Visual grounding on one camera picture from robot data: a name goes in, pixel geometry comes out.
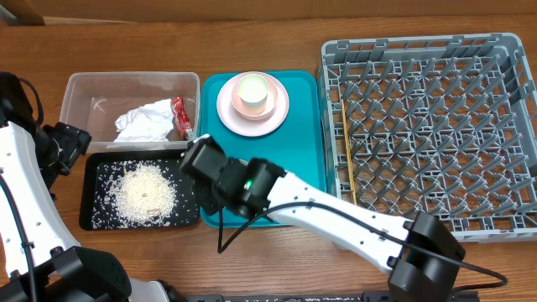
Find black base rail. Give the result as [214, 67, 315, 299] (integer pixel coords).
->
[180, 289, 479, 302]

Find teal serving tray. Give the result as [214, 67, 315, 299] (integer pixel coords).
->
[198, 70, 328, 230]

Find wooden chopstick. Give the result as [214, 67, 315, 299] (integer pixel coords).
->
[340, 99, 357, 206]

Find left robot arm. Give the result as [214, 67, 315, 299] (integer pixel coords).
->
[1, 72, 175, 301]

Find grey dishwasher rack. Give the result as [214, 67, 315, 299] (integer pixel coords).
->
[317, 33, 536, 242]

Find white cup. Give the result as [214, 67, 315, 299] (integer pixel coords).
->
[237, 74, 269, 108]

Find red sauce packet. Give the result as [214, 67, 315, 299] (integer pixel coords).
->
[170, 96, 194, 140]

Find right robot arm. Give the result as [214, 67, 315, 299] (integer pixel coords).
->
[180, 134, 465, 302]

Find white napkin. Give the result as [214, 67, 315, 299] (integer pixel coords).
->
[114, 99, 174, 143]

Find clear plastic bin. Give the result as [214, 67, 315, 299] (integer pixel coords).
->
[60, 71, 201, 153]

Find black tray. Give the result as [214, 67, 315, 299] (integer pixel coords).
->
[78, 148, 201, 232]

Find white rice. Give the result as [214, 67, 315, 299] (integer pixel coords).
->
[91, 159, 198, 230]

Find white plate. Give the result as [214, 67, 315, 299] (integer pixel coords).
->
[216, 71, 289, 137]

